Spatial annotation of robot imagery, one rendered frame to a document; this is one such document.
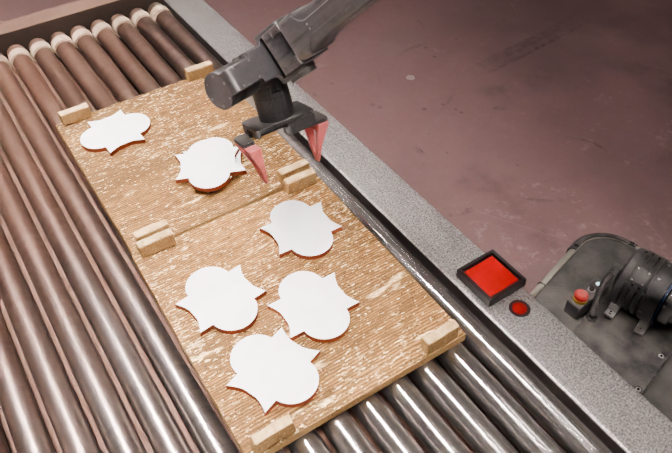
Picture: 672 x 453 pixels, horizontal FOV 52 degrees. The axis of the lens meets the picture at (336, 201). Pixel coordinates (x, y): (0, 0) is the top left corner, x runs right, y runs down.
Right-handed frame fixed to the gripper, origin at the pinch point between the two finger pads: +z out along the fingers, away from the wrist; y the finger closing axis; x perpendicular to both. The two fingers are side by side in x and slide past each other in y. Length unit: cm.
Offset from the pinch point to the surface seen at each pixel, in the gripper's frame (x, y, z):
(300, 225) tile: -3.3, -2.2, 8.9
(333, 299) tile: -18.5, -5.5, 14.0
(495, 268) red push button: -24.3, 19.9, 18.6
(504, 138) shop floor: 107, 128, 76
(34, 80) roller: 65, -29, -13
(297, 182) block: 4.3, 1.9, 5.3
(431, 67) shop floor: 161, 135, 57
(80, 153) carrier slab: 33.9, -27.7, -3.6
